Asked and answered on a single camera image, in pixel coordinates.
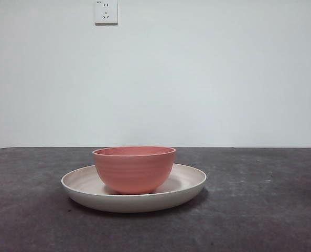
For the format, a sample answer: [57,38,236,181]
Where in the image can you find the red ribbed bowl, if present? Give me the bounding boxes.
[92,146,176,195]

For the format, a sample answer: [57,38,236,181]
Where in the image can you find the white round plate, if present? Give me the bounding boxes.
[61,163,207,213]

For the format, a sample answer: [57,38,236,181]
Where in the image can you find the white wall socket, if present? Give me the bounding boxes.
[94,0,119,26]

